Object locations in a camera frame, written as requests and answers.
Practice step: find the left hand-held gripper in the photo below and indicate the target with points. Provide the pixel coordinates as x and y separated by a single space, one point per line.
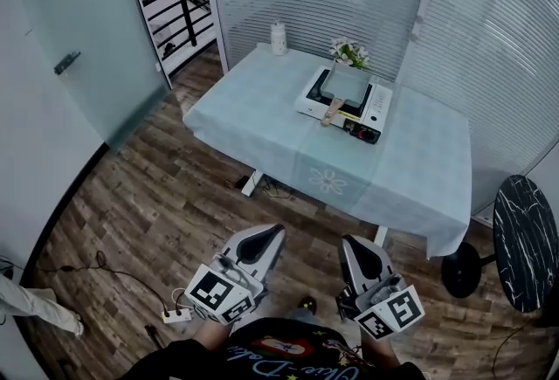
218 293

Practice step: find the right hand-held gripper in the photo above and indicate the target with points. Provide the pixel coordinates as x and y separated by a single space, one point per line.
393 308

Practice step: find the white induction cooker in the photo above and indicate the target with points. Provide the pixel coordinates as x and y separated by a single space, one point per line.
380 105

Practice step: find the person's left forearm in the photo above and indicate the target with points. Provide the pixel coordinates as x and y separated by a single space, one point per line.
209 332

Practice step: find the person's right forearm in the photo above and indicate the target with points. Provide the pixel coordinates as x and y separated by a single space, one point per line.
377 352

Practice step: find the person's dark shoe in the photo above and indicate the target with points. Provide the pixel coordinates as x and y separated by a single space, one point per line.
308 304

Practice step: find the person's black printed shirt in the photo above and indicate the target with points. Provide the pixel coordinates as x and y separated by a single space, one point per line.
196 361

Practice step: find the dark metal rod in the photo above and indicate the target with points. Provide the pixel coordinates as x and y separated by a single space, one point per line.
152 334

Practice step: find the light blue tablecloth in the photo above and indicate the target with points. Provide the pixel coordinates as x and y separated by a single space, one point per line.
253 107

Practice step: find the black marble round side table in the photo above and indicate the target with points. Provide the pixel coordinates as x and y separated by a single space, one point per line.
524 238

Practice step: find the white dotted bottle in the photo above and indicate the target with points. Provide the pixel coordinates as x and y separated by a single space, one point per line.
279 42

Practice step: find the pink flower bouquet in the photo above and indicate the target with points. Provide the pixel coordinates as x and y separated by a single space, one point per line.
349 51

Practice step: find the black metal railing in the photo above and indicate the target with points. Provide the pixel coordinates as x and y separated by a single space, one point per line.
190 20

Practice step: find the frosted glass door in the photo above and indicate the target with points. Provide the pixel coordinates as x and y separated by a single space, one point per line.
100 20

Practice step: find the white table frame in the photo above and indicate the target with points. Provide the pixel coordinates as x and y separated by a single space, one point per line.
252 184

